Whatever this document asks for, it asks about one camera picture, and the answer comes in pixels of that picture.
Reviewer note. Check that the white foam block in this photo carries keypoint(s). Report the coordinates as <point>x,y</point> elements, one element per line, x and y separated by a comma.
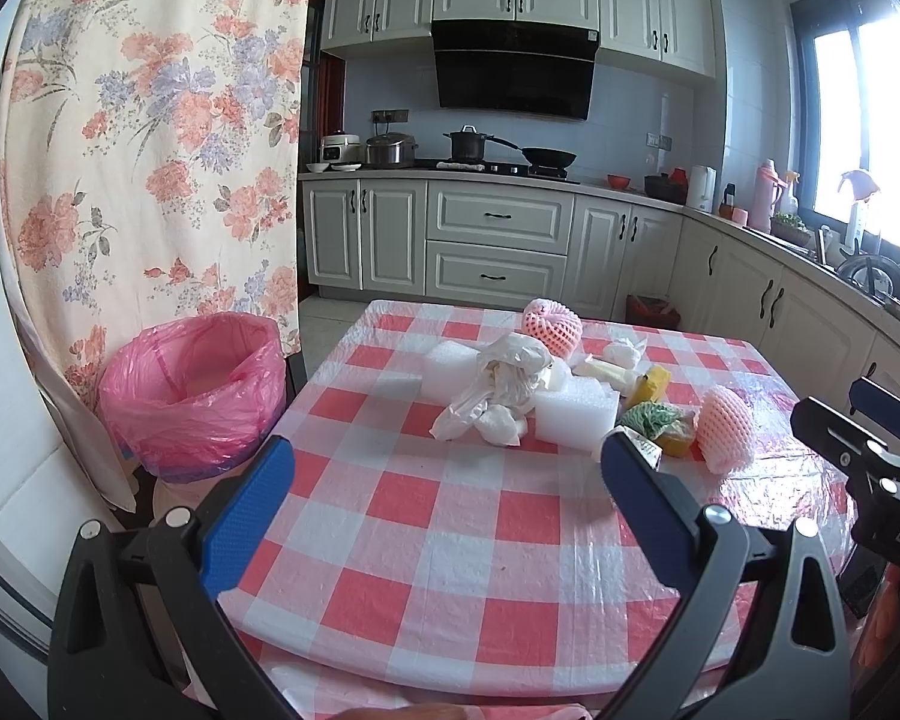
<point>578,415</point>
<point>447,370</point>

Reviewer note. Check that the pink lined trash bin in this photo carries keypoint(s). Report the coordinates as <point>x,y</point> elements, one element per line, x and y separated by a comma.
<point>192,399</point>

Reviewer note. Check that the black range hood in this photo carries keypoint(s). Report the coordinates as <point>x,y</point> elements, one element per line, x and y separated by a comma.
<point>515,66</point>

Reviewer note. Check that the black gas stove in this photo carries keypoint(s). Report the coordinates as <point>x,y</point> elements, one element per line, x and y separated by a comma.
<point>497,169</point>

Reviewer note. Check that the white tissue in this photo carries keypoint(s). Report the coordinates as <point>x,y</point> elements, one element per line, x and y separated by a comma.
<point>625,351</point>

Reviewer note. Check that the kitchen window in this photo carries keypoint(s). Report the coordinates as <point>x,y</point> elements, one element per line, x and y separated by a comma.
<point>849,58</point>

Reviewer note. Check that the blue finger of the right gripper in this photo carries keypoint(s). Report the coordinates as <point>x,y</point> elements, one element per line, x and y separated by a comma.
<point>876,403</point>
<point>844,434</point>

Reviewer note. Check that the floral cream curtain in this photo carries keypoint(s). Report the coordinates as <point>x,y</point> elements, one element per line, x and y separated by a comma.
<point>148,155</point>

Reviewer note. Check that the black frying pan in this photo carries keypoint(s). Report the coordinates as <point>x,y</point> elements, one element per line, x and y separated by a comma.
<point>549,158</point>

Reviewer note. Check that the pink thermos bottle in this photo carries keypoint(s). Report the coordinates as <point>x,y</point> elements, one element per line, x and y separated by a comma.
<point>766,192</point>

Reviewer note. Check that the red white checkered tablecloth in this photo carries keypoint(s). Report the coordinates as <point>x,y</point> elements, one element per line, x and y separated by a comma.
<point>399,562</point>

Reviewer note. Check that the white rice cooker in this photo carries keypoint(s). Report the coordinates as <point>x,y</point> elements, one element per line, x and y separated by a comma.
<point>341,148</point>

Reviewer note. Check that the yellow sponge piece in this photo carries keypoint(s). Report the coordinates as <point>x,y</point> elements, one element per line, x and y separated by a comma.
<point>651,386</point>

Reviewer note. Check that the white plastic bag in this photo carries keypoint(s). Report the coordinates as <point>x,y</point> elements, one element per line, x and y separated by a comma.
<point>501,394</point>

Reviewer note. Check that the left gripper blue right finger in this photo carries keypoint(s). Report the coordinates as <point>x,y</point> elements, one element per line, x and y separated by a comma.
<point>658,509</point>

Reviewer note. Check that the yellow sponge with grey scourer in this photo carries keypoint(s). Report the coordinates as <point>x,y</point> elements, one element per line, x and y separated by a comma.
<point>677,438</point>

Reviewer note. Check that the red floor bin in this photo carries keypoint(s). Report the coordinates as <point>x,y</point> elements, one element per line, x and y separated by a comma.
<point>643,311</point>

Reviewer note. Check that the white lower kitchen cabinets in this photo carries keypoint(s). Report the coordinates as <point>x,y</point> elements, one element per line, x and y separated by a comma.
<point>490,240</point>

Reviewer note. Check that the floral green paper wrapper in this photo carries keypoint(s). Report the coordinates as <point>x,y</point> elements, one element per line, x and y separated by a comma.
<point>650,419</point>

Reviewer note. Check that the white electric kettle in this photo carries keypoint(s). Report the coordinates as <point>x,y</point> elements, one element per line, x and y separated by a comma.
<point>701,188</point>

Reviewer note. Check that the person's right hand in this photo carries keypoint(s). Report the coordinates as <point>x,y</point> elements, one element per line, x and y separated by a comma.
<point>882,620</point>

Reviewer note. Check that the steel pressure cooker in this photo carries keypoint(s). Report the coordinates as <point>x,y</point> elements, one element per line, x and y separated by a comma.
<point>390,150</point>

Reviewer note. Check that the pink foam net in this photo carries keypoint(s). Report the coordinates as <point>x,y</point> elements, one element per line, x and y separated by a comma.
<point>554,324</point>
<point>725,432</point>

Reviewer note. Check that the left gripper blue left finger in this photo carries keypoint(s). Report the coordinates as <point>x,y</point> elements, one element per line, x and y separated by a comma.
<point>236,515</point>

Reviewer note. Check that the black lidded saucepan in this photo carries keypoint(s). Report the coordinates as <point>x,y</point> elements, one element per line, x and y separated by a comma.
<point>468,145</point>

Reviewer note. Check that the red bowl on counter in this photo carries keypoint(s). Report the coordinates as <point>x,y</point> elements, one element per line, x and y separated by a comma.
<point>618,182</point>

